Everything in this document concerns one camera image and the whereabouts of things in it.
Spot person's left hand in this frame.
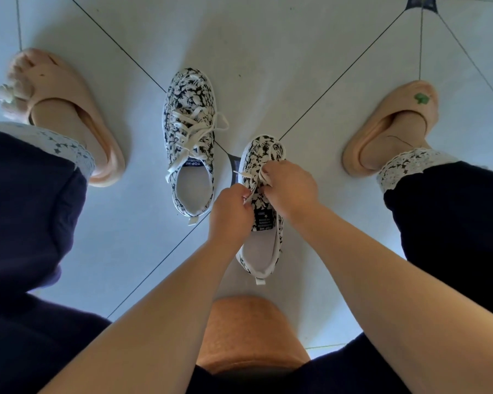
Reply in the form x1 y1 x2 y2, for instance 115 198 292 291
207 183 256 253

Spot person's right hand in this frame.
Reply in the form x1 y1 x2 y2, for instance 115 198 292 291
257 159 323 228

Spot white shoelace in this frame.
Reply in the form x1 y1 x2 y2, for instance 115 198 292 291
233 166 272 206
165 106 230 183

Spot floral sneaker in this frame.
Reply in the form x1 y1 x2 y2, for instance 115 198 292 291
234 135 287 287
162 68 219 226

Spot person's left forearm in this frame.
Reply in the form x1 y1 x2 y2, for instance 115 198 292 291
39 237 239 394

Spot person's right leg navy trousers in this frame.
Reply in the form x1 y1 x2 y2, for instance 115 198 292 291
308 112 493 394

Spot person's leg navy trousers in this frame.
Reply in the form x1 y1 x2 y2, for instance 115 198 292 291
308 112 493 394
0 100 112 394

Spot person's left leg navy trousers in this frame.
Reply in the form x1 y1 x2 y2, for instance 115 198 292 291
0 100 112 394

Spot pink slipper with green charm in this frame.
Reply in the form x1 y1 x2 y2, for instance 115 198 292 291
341 80 440 178

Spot pink slipper with white charms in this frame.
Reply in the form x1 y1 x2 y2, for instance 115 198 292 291
0 48 127 188

